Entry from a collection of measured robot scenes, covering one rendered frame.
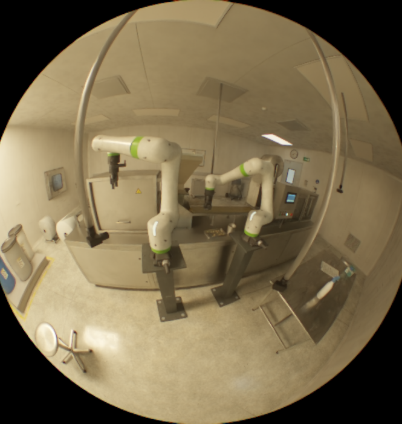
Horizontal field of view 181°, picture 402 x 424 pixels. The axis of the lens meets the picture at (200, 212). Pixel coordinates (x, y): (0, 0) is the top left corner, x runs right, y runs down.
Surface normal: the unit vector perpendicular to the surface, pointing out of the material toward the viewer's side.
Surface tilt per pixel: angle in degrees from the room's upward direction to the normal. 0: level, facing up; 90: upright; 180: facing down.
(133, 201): 90
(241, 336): 0
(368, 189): 90
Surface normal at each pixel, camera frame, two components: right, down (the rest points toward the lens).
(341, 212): -0.96, 0.01
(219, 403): 0.10, -0.91
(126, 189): 0.25, 0.42
